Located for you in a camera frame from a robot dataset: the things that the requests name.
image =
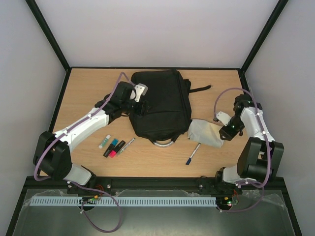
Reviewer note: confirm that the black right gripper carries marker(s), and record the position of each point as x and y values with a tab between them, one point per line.
227	132

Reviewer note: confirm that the blue highlighter marker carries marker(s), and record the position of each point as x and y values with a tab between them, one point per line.
112	145

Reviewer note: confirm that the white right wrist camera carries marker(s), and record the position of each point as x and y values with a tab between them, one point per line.
222	117

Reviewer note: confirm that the black student backpack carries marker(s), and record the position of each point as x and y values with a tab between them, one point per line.
170	111

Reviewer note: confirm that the white green glue stick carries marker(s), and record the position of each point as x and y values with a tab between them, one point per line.
104	141

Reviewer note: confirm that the blue capped white pen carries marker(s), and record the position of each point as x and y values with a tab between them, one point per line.
193	154

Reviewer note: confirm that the light blue slotted cable duct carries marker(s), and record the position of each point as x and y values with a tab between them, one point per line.
54	201

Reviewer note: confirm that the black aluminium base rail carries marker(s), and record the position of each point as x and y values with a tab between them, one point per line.
201	185

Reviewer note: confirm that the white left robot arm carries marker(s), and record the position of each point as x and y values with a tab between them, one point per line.
52	157

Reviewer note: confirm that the pink highlighter marker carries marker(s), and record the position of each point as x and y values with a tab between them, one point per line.
112	154

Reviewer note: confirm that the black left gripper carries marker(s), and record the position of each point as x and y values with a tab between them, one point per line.
143	110

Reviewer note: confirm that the grey white pen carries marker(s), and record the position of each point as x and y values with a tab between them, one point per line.
126	145

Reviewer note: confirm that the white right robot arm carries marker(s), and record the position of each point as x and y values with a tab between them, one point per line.
260	159

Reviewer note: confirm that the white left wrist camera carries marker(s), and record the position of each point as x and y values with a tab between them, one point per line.
139	90

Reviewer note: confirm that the black marker pen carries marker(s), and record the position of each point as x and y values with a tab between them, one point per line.
117	148

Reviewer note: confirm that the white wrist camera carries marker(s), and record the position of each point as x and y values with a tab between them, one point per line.
139	90
222	117

